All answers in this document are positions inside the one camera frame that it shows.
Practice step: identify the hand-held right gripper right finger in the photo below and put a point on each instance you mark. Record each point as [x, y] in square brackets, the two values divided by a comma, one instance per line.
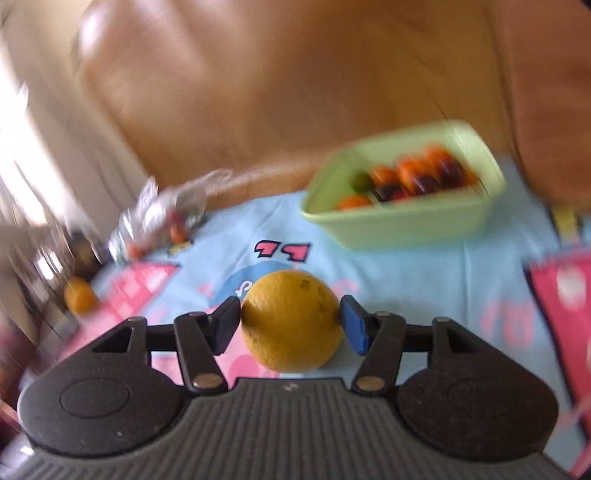
[353, 328]

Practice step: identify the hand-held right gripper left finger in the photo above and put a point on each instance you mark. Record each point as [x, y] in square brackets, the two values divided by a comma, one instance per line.
[228, 325]

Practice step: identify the large yellow orange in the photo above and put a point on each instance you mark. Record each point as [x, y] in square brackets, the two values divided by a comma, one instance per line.
[291, 318]

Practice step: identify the light green plastic basin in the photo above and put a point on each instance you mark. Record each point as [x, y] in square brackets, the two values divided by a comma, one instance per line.
[401, 221]

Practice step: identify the orange cherry tomato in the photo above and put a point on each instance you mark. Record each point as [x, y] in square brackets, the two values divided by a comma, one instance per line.
[385, 175]
[353, 202]

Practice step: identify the dark red cherry tomato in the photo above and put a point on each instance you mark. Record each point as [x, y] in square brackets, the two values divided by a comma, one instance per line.
[390, 192]

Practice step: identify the green cherry tomato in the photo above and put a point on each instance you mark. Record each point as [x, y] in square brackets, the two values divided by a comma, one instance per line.
[362, 182]

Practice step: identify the small orange mandarin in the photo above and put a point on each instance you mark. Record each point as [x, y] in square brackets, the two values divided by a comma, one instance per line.
[81, 295]

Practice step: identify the dark purple cherry tomato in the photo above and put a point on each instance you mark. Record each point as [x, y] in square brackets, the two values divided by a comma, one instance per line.
[428, 185]

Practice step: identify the dark striped cherry tomato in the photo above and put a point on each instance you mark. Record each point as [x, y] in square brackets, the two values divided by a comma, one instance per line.
[453, 174]

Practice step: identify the blue cartoon printed blanket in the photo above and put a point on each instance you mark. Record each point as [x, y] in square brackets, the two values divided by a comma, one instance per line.
[415, 286]

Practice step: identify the clear plastic bag of tomatoes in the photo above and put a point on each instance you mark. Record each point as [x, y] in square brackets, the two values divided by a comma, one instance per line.
[161, 217]

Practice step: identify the wood-pattern vinyl sheet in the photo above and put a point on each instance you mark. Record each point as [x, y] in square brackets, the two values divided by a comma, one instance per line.
[277, 92]

